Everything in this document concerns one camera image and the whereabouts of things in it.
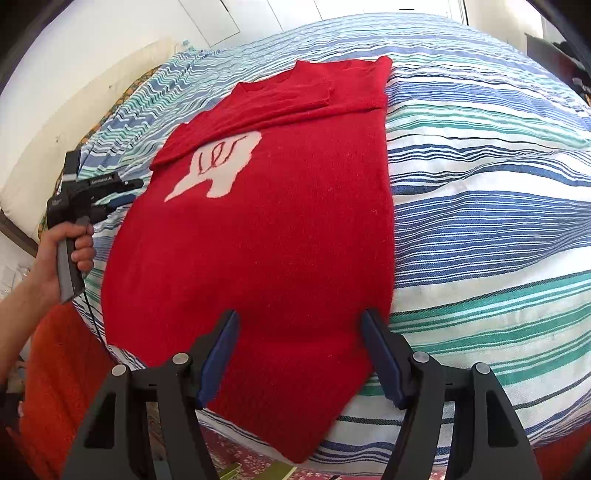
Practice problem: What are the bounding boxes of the orange fuzzy blanket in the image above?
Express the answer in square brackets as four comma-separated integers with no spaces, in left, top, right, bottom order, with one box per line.
[18,302,125,480]

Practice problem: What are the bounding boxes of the blue green striped blanket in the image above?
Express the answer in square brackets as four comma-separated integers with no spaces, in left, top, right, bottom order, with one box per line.
[74,13,591,467]

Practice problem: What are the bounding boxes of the red sweater with white rabbit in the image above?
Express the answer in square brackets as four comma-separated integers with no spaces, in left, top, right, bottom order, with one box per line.
[100,55,397,464]

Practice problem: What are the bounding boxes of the person's left hand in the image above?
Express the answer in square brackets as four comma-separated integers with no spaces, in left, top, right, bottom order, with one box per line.
[23,222,96,319]

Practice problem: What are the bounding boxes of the black cable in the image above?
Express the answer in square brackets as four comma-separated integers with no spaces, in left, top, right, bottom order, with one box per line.
[82,277,108,347]

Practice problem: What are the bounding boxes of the pile of clothes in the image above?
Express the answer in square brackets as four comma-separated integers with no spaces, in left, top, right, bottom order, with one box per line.
[551,39,591,109]

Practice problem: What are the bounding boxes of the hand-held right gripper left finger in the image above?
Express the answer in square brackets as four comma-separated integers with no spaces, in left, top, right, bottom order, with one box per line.
[60,309,241,480]

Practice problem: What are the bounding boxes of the patterned red rug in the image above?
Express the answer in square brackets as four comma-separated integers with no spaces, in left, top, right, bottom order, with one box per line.
[194,425,384,480]

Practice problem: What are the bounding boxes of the wooden bed frame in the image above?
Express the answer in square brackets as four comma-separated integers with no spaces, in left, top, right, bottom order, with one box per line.
[0,212,40,257]

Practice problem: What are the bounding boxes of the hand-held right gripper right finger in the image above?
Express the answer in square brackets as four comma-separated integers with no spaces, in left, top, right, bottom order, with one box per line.
[360,308,543,480]

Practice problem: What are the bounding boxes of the person's left forearm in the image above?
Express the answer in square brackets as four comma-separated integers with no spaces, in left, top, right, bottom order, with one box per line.
[0,277,51,388]

